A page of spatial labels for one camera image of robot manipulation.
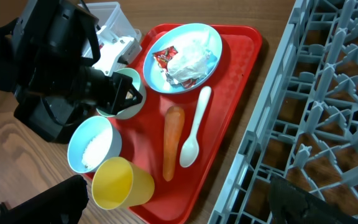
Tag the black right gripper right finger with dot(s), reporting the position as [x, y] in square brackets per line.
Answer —
[293, 205]

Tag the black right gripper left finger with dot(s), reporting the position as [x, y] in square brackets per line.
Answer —
[61, 204]

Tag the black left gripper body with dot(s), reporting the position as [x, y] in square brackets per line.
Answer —
[57, 87]

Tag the light blue bowl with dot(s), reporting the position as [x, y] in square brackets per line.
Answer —
[84, 133]

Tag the red snack wrapper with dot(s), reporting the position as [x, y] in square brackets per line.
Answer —
[162, 58]

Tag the white tissue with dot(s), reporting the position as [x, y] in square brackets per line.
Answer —
[192, 60]

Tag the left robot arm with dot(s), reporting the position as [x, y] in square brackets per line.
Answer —
[59, 64]

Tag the grey-blue dishwasher rack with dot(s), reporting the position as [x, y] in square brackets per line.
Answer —
[304, 126]

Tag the yellow plastic cup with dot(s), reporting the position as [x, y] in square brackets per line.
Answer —
[118, 183]

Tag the clear plastic bin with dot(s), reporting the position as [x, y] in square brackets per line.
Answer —
[111, 15]

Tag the mint green bowl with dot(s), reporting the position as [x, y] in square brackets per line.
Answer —
[133, 110]

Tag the white plastic spoon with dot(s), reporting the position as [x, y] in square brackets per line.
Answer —
[190, 148]

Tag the red plastic tray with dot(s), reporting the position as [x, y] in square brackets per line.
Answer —
[142, 135]

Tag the light blue plate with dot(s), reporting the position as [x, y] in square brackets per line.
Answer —
[151, 70]

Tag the orange carrot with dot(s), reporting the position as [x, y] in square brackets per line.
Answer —
[174, 123]

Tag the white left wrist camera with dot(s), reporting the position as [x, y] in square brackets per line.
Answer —
[116, 52]

